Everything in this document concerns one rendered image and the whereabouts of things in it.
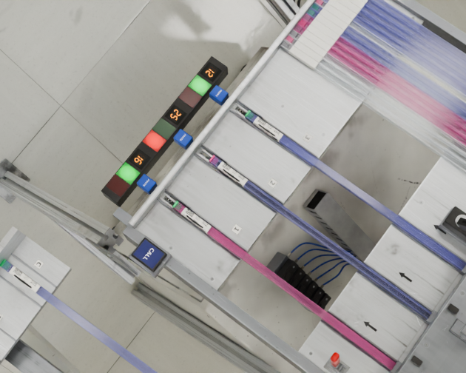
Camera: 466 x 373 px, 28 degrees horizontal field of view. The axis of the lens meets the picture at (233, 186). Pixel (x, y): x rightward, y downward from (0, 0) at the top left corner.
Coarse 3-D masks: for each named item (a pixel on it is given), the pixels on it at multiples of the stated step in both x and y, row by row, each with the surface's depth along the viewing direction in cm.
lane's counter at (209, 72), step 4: (208, 64) 180; (212, 64) 180; (204, 68) 180; (208, 68) 179; (212, 68) 179; (216, 68) 179; (200, 72) 179; (204, 72) 179; (208, 72) 179; (212, 72) 179; (216, 72) 179; (220, 72) 179; (204, 76) 179; (208, 76) 179; (212, 76) 179; (216, 76) 179; (212, 80) 179
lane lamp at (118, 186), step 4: (116, 176) 174; (112, 180) 174; (116, 180) 174; (120, 180) 174; (108, 184) 174; (112, 184) 174; (116, 184) 174; (120, 184) 174; (124, 184) 174; (128, 184) 174; (112, 188) 173; (116, 188) 173; (120, 188) 173; (124, 188) 173; (116, 192) 173; (120, 192) 173; (120, 196) 173
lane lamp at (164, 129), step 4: (160, 120) 177; (164, 120) 177; (156, 124) 177; (160, 124) 177; (164, 124) 177; (168, 124) 177; (156, 128) 176; (160, 128) 176; (164, 128) 176; (168, 128) 176; (172, 128) 176; (160, 132) 176; (164, 132) 176; (168, 132) 176; (172, 132) 176; (164, 136) 176; (168, 136) 176
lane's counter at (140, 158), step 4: (136, 152) 175; (140, 152) 175; (132, 156) 175; (136, 156) 175; (140, 156) 175; (144, 156) 175; (148, 156) 175; (128, 160) 175; (132, 160) 175; (136, 160) 175; (140, 160) 175; (144, 160) 175; (148, 160) 175; (136, 164) 175; (140, 164) 175; (144, 164) 175; (140, 168) 174
